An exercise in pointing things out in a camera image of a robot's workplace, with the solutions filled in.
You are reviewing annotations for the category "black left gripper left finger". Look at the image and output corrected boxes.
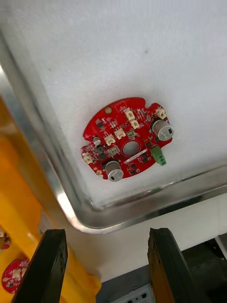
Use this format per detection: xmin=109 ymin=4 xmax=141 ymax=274
xmin=11 ymin=228 xmax=69 ymax=303

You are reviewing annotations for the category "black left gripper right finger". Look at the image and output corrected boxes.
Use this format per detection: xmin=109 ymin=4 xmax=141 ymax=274
xmin=148 ymin=227 xmax=201 ymax=303

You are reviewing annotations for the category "round red circuit board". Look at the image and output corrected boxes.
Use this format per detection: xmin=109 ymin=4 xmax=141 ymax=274
xmin=80 ymin=97 xmax=175 ymax=182
xmin=1 ymin=258 xmax=30 ymax=294
xmin=0 ymin=226 xmax=11 ymax=250

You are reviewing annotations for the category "white power strip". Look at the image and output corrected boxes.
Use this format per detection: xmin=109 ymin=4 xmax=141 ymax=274
xmin=117 ymin=283 xmax=152 ymax=303

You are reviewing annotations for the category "yellow-orange plastic bin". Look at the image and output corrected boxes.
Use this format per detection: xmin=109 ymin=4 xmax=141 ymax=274
xmin=0 ymin=134 xmax=102 ymax=303
xmin=0 ymin=94 xmax=61 ymax=228

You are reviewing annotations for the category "steel tray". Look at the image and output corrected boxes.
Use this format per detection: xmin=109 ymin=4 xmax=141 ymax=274
xmin=0 ymin=30 xmax=227 ymax=235

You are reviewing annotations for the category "white tray liner sheet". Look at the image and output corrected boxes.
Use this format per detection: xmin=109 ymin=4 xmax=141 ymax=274
xmin=0 ymin=0 xmax=227 ymax=209

